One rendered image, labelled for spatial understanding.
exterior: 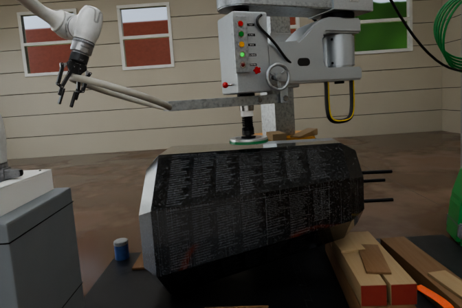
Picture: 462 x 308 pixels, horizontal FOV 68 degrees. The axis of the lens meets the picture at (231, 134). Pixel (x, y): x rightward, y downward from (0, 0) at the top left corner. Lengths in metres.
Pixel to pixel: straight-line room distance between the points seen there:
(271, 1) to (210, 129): 6.32
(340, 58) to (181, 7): 6.44
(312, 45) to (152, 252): 1.40
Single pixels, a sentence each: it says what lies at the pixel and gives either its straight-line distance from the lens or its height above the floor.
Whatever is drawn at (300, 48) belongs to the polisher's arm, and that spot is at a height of 1.35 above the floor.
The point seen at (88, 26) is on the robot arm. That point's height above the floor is 1.45.
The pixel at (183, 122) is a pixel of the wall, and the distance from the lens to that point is 8.13.
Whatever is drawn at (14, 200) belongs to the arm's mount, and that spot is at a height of 0.83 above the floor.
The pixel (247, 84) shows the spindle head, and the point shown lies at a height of 1.17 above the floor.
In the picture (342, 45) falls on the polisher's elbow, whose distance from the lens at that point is 2.23.
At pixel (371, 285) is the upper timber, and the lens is 1.77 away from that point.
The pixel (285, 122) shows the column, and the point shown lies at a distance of 2.72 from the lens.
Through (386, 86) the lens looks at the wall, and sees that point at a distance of 8.81.
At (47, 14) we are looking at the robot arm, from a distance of 1.75.
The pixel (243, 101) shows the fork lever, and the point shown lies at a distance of 1.86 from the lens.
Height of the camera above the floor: 1.11
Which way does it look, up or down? 6 degrees down
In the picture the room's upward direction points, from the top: 4 degrees counter-clockwise
